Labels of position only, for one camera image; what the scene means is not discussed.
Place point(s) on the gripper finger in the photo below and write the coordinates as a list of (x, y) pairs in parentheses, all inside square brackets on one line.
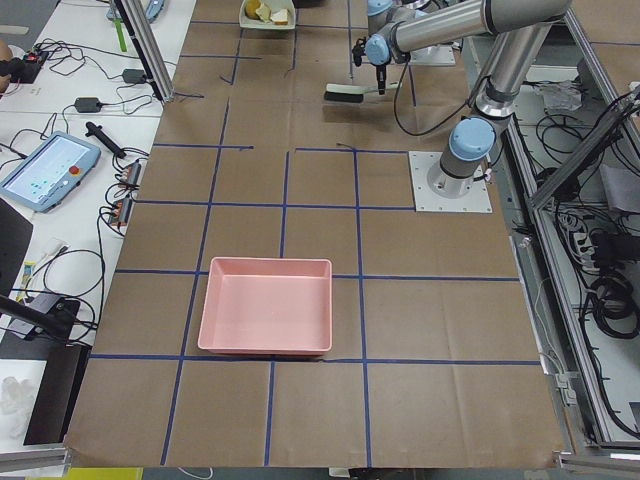
[(381, 86)]

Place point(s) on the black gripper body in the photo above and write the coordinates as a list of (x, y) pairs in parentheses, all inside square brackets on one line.
[(380, 73)]

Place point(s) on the white bread slice piece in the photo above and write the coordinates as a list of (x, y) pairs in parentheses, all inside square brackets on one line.
[(281, 17)]

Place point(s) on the tan bread slice piece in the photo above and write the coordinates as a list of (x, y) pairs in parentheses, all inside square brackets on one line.
[(263, 12)]

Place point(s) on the pale green dustpan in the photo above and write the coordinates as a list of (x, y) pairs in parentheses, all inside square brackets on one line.
[(275, 5)]

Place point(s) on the yellow potato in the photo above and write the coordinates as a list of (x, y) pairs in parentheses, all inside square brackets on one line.
[(251, 9)]

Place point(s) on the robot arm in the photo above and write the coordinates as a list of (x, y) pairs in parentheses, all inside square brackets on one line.
[(519, 28)]

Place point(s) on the pink plastic bin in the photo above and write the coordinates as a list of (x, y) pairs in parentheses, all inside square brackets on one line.
[(267, 306)]

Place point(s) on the black power adapter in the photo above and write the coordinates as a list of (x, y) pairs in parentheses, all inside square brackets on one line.
[(133, 76), (87, 105)]

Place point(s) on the green plastic tool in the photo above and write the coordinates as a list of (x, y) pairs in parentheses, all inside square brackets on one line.
[(120, 35)]

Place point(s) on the blue teach pendant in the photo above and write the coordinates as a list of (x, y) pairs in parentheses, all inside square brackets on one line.
[(42, 180)]

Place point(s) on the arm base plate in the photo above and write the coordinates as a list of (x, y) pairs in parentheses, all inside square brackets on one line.
[(436, 192), (435, 56)]

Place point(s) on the aluminium frame post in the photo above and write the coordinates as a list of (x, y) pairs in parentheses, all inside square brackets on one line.
[(138, 28)]

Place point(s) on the black handle tool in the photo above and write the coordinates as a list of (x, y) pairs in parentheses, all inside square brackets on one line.
[(93, 130)]

